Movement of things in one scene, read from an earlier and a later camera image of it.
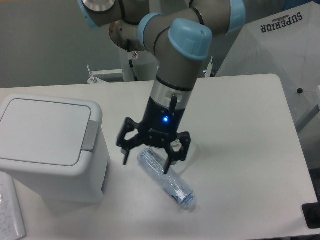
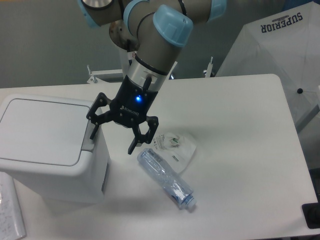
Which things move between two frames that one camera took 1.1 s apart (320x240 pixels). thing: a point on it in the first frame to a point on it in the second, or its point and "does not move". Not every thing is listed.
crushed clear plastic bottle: (173, 186) does not move
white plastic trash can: (55, 146) does not move
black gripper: (159, 127) to (132, 102)
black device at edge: (311, 212) does not move
